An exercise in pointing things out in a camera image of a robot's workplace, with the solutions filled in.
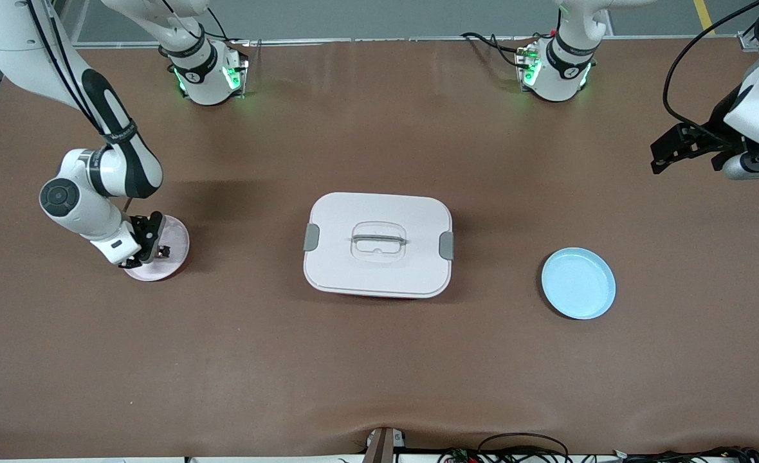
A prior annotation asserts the pink round plate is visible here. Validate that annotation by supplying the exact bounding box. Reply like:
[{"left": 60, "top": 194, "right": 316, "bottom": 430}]
[{"left": 122, "top": 215, "right": 191, "bottom": 282}]

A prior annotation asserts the light blue round plate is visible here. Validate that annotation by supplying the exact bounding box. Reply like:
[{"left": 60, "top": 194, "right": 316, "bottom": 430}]
[{"left": 541, "top": 247, "right": 617, "bottom": 320}]

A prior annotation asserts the white lidded storage box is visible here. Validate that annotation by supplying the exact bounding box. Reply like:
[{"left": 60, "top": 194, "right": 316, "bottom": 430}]
[{"left": 302, "top": 192, "right": 455, "bottom": 300}]

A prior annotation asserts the brown table mat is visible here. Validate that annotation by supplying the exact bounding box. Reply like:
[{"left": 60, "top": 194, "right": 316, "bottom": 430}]
[{"left": 0, "top": 37, "right": 759, "bottom": 460}]

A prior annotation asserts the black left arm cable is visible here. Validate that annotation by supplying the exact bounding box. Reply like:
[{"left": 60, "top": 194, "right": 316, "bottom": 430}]
[{"left": 663, "top": 0, "right": 759, "bottom": 146}]

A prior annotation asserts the black cable at arm base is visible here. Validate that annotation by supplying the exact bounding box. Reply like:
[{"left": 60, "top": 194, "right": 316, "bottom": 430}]
[{"left": 460, "top": 31, "right": 535, "bottom": 69}]

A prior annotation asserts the grey box lid handle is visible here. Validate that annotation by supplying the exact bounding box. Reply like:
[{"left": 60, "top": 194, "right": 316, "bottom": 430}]
[{"left": 352, "top": 234, "right": 407, "bottom": 249}]

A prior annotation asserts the table edge mounting bracket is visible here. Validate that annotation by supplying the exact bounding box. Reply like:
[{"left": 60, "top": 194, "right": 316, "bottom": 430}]
[{"left": 362, "top": 427, "right": 407, "bottom": 463}]

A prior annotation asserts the black cable bundle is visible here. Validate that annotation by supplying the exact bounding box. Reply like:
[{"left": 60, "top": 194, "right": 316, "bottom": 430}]
[{"left": 437, "top": 432, "right": 759, "bottom": 463}]

